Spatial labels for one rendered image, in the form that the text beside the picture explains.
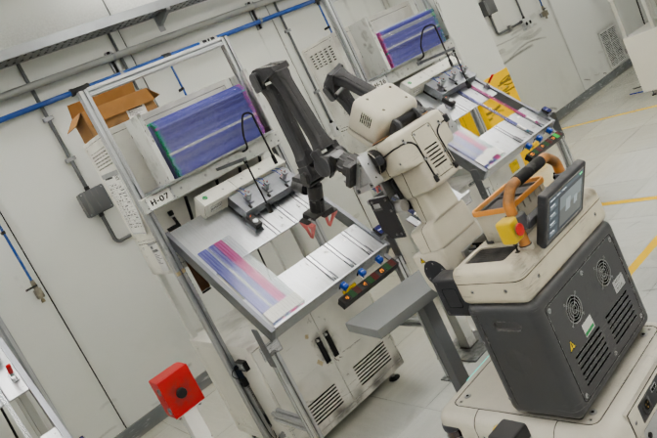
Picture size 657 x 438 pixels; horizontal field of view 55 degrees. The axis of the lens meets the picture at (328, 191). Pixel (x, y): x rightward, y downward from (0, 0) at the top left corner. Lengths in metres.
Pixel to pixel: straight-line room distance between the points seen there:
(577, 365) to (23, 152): 3.34
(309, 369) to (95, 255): 1.83
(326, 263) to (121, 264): 1.90
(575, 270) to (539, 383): 0.35
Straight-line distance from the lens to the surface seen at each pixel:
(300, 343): 2.92
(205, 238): 2.83
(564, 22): 7.94
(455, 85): 3.81
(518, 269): 1.82
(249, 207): 2.86
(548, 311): 1.90
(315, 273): 2.68
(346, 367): 3.07
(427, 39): 3.91
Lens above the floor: 1.48
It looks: 9 degrees down
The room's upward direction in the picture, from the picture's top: 26 degrees counter-clockwise
